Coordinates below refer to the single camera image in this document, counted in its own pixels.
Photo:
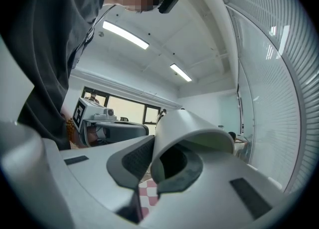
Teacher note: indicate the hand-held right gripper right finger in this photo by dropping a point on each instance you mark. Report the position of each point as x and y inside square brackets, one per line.
[214, 198]

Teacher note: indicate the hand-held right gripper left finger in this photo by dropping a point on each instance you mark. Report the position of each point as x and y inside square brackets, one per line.
[99, 173]

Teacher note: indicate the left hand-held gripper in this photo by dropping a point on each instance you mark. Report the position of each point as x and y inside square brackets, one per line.
[117, 128]

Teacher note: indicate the white cup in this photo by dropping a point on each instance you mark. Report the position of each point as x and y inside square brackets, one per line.
[182, 128]

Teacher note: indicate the person's left forearm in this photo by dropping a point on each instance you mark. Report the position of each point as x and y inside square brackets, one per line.
[66, 112]

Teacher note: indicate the person's left hand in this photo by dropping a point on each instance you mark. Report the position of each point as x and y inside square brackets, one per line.
[91, 136]

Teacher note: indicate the black framed window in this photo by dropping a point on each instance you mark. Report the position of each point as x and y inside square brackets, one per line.
[129, 109]

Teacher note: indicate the pink checkered cloth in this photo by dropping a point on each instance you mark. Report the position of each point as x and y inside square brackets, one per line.
[148, 195]

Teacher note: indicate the long ceiling light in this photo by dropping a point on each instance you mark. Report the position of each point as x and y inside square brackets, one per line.
[181, 72]
[125, 35]

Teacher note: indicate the ceiling smoke detector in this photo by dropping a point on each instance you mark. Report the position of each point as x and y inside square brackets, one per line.
[101, 34]

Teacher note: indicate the person's dark grey shirt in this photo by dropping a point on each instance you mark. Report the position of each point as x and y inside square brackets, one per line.
[45, 48]

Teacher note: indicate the glass partition with blinds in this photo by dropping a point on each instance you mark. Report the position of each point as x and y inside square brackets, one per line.
[279, 98]

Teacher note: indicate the black head camera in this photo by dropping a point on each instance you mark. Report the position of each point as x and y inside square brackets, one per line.
[168, 3]

